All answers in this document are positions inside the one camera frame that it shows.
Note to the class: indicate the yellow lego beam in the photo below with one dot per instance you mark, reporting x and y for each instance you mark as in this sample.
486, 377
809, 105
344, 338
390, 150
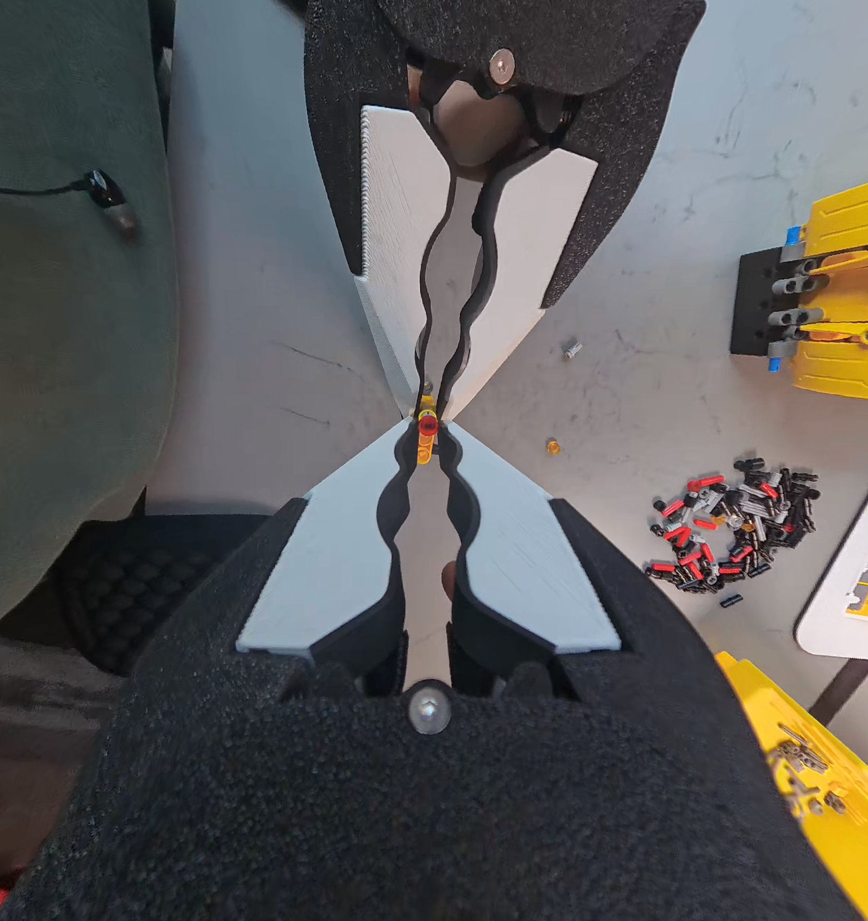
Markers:
425, 453

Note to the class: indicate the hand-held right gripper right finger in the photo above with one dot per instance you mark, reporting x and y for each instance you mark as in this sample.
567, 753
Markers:
535, 575

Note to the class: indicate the yellow lego model black base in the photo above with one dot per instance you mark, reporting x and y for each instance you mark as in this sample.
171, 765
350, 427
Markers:
837, 324

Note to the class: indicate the person's left hand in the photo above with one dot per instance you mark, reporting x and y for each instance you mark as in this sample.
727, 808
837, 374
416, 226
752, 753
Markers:
477, 129

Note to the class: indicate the clear round lego piece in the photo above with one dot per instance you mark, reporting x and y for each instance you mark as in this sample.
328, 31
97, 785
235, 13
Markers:
572, 350

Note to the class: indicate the white rounded board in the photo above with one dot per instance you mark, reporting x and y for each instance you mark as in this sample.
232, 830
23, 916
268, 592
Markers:
829, 619

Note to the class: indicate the pile of red black lego pins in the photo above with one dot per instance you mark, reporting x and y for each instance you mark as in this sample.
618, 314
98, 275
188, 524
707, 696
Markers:
736, 525

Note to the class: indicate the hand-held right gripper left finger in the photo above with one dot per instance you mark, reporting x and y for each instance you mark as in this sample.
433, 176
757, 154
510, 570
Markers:
319, 575

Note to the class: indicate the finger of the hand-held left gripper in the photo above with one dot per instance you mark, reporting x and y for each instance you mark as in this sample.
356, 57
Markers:
394, 216
535, 230

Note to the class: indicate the yellow parts bin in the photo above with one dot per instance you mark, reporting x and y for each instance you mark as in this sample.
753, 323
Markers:
851, 863

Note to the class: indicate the red round lego piece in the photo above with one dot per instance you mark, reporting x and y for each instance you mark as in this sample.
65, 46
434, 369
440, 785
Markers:
428, 425

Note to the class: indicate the single black lego pin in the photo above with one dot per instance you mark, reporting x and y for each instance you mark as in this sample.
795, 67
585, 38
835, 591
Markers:
730, 600

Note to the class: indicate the person's right hand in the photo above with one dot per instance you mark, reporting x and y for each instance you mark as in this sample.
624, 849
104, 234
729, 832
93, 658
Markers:
448, 579

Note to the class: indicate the person's green sweatshirt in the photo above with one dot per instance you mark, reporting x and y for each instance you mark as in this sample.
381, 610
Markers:
67, 324

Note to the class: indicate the heap of dark grey lego parts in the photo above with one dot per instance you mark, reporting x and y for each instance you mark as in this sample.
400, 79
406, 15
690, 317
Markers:
808, 763

